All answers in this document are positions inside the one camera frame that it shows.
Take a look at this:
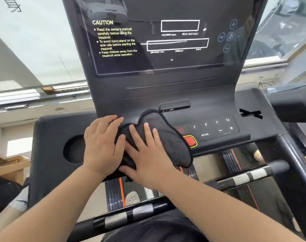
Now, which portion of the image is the person's left hand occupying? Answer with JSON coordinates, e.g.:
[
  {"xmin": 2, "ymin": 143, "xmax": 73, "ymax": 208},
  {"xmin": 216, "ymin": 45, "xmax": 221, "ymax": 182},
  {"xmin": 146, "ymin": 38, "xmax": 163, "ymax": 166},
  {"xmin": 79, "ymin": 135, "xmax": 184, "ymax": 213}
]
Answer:
[{"xmin": 83, "ymin": 115, "xmax": 126, "ymax": 177}]

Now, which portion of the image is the person's right hand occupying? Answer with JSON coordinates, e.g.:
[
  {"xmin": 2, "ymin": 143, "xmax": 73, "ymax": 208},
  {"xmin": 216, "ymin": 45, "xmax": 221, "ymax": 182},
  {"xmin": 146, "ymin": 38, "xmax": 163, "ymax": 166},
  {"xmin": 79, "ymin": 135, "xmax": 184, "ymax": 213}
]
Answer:
[{"xmin": 119, "ymin": 122, "xmax": 179, "ymax": 191}]

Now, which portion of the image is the dark grey microfibre cloth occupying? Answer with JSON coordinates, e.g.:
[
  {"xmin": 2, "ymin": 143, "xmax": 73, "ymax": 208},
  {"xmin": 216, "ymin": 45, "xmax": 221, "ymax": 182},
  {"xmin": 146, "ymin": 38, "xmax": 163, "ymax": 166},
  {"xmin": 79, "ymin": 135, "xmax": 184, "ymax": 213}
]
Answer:
[{"xmin": 103, "ymin": 109, "xmax": 194, "ymax": 183}]

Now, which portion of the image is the person's right forearm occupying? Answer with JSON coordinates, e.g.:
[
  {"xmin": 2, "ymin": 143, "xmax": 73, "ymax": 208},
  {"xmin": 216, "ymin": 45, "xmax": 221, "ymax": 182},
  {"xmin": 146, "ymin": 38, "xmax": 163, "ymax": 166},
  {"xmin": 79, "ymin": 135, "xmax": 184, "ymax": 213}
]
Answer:
[{"xmin": 159, "ymin": 171, "xmax": 306, "ymax": 242}]

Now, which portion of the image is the person's left forearm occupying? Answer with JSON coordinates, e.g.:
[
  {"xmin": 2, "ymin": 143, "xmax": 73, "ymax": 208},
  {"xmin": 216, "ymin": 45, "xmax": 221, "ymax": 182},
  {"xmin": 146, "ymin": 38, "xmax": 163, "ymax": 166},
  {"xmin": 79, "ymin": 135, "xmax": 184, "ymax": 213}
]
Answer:
[{"xmin": 0, "ymin": 165, "xmax": 111, "ymax": 242}]

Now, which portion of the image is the white perforated shoe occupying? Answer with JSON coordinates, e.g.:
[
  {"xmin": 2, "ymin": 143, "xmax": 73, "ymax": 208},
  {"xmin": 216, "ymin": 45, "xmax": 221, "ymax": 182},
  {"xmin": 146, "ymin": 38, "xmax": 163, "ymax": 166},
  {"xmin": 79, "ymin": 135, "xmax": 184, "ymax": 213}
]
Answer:
[{"xmin": 124, "ymin": 191, "xmax": 140, "ymax": 207}]

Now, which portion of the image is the red safety stop button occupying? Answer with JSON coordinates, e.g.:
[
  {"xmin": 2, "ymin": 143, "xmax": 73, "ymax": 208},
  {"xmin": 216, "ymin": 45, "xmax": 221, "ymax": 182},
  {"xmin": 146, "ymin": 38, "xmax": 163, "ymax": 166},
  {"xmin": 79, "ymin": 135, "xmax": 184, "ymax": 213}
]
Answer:
[{"xmin": 182, "ymin": 135, "xmax": 198, "ymax": 149}]

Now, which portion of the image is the person's black clothing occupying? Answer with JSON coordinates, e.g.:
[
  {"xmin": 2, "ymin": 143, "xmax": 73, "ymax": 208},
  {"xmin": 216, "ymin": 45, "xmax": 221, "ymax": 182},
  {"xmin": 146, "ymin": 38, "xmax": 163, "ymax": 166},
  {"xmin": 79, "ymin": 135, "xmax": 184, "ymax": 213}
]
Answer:
[{"xmin": 101, "ymin": 209, "xmax": 209, "ymax": 242}]

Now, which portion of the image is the brown cardboard box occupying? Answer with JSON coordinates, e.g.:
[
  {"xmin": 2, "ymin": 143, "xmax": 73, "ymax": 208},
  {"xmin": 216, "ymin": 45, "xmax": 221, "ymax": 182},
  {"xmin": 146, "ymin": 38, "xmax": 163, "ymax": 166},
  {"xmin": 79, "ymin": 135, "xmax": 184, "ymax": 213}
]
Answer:
[{"xmin": 0, "ymin": 140, "xmax": 31, "ymax": 186}]

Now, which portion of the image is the black treadmill console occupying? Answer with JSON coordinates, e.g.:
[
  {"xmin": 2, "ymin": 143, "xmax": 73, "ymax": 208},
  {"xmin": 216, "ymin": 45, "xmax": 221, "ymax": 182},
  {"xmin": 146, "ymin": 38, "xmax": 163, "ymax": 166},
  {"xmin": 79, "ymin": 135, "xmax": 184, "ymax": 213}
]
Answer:
[{"xmin": 28, "ymin": 0, "xmax": 306, "ymax": 240}]

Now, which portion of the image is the glossy black treadmill display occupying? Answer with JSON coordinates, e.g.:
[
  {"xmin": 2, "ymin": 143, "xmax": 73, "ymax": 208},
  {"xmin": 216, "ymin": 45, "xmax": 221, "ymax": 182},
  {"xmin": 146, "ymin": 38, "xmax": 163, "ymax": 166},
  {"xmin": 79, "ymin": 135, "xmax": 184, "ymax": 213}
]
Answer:
[{"xmin": 79, "ymin": 0, "xmax": 257, "ymax": 76}]

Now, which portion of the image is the large glass window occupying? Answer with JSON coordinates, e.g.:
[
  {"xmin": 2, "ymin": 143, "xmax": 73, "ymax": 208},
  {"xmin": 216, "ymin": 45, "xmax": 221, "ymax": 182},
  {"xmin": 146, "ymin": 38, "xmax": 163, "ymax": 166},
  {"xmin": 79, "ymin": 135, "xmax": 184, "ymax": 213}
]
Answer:
[
  {"xmin": 244, "ymin": 0, "xmax": 306, "ymax": 66},
  {"xmin": 0, "ymin": 0, "xmax": 90, "ymax": 95}
]

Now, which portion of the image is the black treadmill belt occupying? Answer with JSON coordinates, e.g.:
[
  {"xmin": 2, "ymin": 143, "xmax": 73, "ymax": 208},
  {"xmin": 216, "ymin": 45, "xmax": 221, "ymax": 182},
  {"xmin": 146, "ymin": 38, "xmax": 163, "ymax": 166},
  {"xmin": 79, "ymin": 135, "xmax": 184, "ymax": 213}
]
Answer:
[{"xmin": 105, "ymin": 148, "xmax": 298, "ymax": 232}]

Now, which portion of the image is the neighbouring black treadmill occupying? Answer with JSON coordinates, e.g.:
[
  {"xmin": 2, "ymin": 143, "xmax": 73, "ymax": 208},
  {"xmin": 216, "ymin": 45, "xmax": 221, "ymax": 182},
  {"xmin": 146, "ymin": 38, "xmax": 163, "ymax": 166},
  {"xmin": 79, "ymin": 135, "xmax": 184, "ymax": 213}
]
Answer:
[{"xmin": 265, "ymin": 83, "xmax": 306, "ymax": 155}]

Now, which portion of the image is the black handlebar with silver sensors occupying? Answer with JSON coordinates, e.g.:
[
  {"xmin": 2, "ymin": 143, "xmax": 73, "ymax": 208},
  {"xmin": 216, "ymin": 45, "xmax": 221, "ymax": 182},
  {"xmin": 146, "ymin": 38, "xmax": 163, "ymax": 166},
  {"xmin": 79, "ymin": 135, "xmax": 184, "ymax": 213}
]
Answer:
[
  {"xmin": 67, "ymin": 196, "xmax": 177, "ymax": 242},
  {"xmin": 205, "ymin": 160, "xmax": 291, "ymax": 192}
]

